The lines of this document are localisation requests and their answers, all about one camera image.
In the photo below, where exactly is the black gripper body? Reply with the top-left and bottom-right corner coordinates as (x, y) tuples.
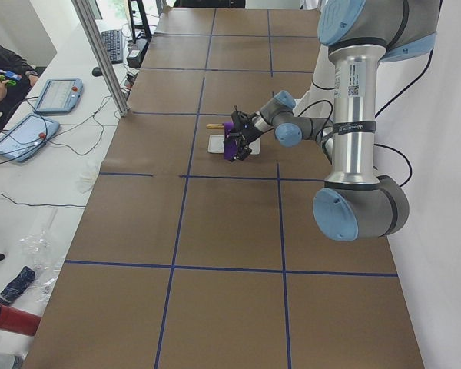
(230, 106), (262, 154)

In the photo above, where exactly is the purple towel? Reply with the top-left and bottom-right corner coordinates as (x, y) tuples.
(224, 121), (241, 161)

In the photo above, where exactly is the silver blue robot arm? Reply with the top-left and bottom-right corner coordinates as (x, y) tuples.
(223, 1), (441, 241)

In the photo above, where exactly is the white wooden towel rack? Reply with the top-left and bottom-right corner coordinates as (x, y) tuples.
(207, 122), (263, 161)

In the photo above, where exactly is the black box with label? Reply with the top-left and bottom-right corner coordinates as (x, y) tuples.
(126, 38), (148, 68)

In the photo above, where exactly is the black computer mouse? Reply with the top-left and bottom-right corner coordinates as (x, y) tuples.
(91, 67), (103, 77)

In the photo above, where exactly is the black keyboard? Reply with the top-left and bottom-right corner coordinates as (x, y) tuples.
(101, 29), (124, 64)

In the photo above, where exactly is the upper blue teach pendant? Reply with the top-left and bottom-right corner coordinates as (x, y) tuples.
(34, 78), (84, 115)

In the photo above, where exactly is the blue teach pendant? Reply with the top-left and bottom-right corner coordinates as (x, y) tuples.
(0, 113), (60, 162)
(34, 78), (84, 115)

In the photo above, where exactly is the lower blue teach pendant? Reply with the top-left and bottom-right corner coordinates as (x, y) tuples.
(0, 113), (60, 162)

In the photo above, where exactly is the clear plastic wrap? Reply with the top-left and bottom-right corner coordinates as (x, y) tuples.
(19, 208), (65, 307)

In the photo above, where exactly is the person in black jacket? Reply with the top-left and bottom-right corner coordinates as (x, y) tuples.
(0, 45), (39, 132)

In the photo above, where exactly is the folded dark umbrella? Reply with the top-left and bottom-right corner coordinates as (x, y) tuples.
(0, 266), (36, 306)

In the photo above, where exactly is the red cylinder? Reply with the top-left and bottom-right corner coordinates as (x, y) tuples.
(0, 304), (41, 337)

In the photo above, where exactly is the grey aluminium frame post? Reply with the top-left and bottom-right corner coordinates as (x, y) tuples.
(71, 0), (129, 117)

